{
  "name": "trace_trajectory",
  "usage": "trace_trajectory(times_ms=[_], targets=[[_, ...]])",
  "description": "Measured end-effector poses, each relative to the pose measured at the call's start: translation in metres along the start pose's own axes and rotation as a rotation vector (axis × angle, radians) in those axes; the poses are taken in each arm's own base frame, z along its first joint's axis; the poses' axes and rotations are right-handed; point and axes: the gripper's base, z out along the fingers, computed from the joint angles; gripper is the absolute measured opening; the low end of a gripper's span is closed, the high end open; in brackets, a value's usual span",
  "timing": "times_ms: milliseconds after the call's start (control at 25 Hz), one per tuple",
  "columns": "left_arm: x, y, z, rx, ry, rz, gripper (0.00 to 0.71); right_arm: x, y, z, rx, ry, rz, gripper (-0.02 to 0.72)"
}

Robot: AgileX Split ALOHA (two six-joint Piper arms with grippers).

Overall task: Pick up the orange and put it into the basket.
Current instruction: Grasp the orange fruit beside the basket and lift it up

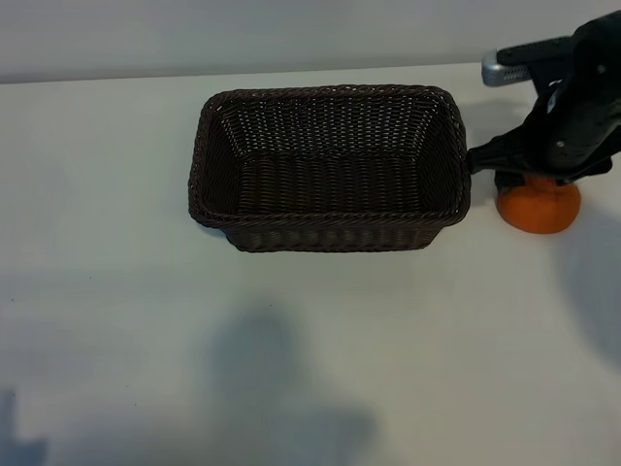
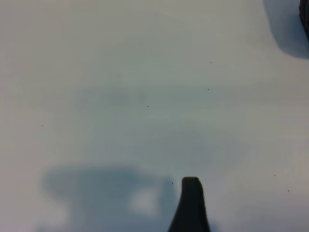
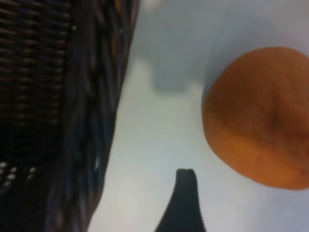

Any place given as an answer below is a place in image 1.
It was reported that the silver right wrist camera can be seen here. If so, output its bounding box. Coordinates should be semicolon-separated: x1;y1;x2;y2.
481;36;576;89

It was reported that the orange fruit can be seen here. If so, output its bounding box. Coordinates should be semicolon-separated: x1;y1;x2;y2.
495;173;582;236

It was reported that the dark brown woven wicker basket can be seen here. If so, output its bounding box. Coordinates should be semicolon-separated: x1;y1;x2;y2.
186;83;473;254

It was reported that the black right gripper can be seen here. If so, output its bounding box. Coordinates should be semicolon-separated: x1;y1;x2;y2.
467;7;621;187

